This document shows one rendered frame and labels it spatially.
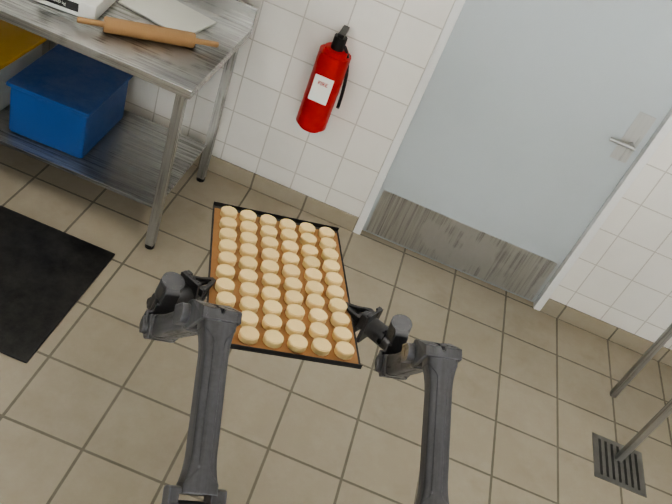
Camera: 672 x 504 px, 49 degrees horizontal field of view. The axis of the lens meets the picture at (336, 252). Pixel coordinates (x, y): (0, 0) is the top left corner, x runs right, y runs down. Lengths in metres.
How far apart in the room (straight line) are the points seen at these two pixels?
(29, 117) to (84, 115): 0.28
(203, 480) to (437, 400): 0.47
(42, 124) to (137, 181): 0.47
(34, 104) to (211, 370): 2.32
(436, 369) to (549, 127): 2.25
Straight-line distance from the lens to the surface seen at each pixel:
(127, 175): 3.48
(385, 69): 3.50
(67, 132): 3.47
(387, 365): 1.88
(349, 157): 3.73
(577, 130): 3.59
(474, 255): 3.97
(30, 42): 3.81
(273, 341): 1.82
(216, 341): 1.35
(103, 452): 2.77
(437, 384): 1.47
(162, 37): 3.15
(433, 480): 1.44
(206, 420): 1.32
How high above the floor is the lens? 2.34
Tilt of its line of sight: 38 degrees down
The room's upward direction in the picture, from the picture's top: 23 degrees clockwise
